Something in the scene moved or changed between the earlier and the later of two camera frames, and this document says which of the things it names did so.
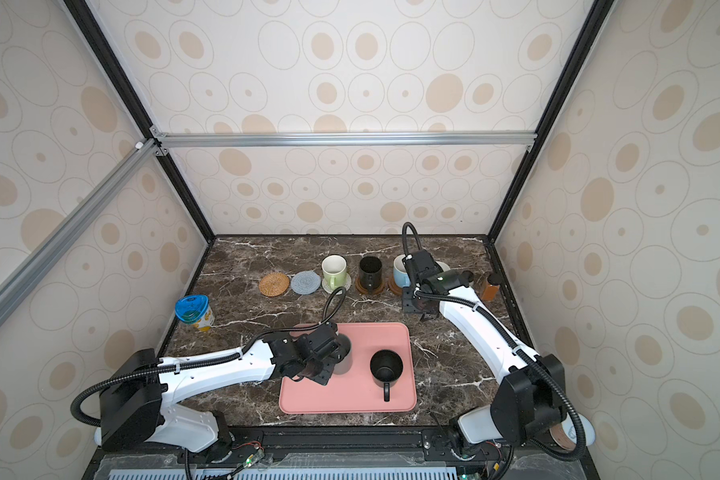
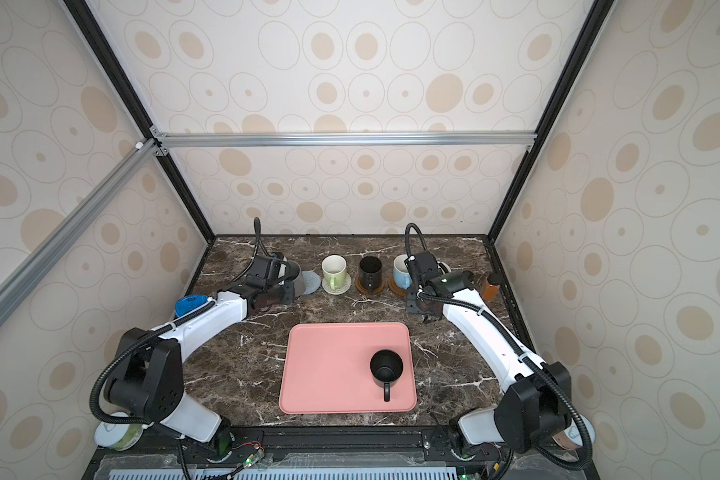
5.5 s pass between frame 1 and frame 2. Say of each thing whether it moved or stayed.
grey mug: moved
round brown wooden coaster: stayed
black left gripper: moved
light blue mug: stayed
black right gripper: stayed
